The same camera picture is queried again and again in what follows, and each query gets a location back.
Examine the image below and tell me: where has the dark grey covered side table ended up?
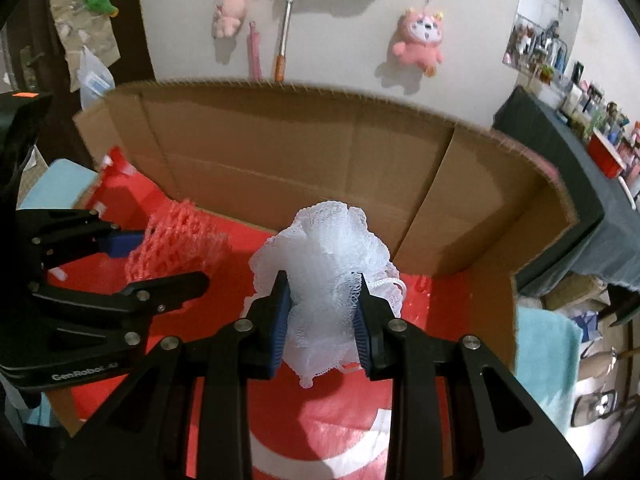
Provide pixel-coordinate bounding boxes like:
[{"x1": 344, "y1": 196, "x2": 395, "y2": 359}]
[{"x1": 494, "y1": 86, "x2": 639, "y2": 297}]

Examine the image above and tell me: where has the pink stick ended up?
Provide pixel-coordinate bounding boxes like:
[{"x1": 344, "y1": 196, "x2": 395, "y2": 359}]
[{"x1": 247, "y1": 21, "x2": 262, "y2": 81}]

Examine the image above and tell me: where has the pale pink plush toy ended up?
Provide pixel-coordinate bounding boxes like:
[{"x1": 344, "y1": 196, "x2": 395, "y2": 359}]
[{"x1": 213, "y1": 0, "x2": 247, "y2": 39}]

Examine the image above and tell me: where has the red foam net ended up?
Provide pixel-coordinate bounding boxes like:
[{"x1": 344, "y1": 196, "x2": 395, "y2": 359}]
[{"x1": 125, "y1": 200, "x2": 231, "y2": 283}]

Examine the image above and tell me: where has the white mesh bath pouf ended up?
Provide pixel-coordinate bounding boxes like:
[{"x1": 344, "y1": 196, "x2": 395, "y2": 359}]
[{"x1": 242, "y1": 200, "x2": 407, "y2": 389}]

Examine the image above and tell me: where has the red basin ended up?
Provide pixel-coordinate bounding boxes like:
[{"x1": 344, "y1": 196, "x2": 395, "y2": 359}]
[{"x1": 587, "y1": 130, "x2": 626, "y2": 179}]

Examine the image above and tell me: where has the brown cardboard box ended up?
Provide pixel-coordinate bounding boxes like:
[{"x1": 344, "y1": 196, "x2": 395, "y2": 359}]
[{"x1": 74, "y1": 79, "x2": 577, "y2": 366}]

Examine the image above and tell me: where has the silver orange mop handle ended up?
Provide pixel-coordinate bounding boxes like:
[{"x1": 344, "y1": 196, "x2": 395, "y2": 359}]
[{"x1": 273, "y1": 0, "x2": 295, "y2": 82}]

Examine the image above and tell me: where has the white plastic bag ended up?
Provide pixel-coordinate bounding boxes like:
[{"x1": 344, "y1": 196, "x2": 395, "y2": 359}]
[{"x1": 77, "y1": 47, "x2": 115, "y2": 110}]

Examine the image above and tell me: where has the red bag box liner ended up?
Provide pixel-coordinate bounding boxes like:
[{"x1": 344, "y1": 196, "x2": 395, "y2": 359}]
[{"x1": 81, "y1": 148, "x2": 471, "y2": 479}]

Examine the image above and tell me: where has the pink plush toy right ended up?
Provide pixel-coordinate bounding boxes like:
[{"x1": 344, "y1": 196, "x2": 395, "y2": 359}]
[{"x1": 392, "y1": 8, "x2": 444, "y2": 78}]

